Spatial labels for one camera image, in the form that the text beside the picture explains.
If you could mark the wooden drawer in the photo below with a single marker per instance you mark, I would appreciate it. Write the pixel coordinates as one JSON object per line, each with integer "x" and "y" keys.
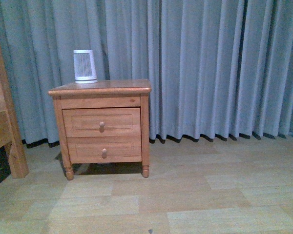
{"x": 104, "y": 122}
{"x": 104, "y": 149}

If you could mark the wooden nightstand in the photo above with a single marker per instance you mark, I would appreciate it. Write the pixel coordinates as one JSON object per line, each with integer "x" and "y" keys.
{"x": 103, "y": 94}

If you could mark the white ribbed air purifier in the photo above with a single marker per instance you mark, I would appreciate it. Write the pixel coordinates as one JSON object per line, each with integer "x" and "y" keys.
{"x": 84, "y": 67}

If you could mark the grey pleated curtain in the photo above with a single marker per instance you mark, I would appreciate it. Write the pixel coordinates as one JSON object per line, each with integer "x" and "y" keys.
{"x": 216, "y": 67}

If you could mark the wooden bed frame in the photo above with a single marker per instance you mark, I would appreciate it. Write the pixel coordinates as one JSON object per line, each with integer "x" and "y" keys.
{"x": 10, "y": 137}

